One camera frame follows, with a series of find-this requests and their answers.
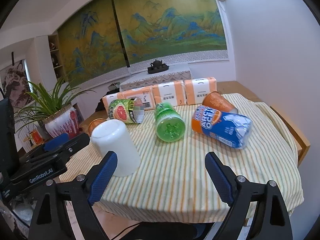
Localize orange tissue pack far right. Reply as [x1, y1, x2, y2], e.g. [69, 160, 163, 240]
[184, 77, 217, 105]

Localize green plastic bottle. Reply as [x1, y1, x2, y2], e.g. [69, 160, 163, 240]
[155, 102, 185, 143]

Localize ink tree wall scroll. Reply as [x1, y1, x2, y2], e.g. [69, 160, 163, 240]
[1, 60, 33, 108]

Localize orange tissue pack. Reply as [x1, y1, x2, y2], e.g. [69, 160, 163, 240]
[102, 92, 125, 111]
[184, 77, 217, 105]
[123, 86, 156, 110]
[152, 80, 187, 106]

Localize wooden wall shelf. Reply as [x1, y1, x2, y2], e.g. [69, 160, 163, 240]
[48, 33, 66, 79]

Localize black teapot set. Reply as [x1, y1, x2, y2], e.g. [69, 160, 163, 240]
[148, 60, 169, 74]

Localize green landscape wall painting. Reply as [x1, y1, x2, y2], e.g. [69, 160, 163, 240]
[57, 0, 228, 86]

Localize green spider plant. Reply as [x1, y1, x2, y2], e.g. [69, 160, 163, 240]
[15, 76, 93, 130]

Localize orange tissue pack far left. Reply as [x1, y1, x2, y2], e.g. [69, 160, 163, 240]
[102, 92, 125, 111]

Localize white ceramic cup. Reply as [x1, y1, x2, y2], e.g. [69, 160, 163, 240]
[91, 119, 140, 177]

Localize lace table runner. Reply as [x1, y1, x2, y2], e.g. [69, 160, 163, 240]
[120, 70, 192, 91]

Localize orange patterned paper cup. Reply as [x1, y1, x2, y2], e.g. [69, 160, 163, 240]
[88, 118, 106, 136]

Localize striped tablecloth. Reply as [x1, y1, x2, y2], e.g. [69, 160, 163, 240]
[58, 93, 304, 223]

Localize white purple flower pot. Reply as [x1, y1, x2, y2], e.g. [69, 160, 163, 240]
[43, 104, 79, 139]

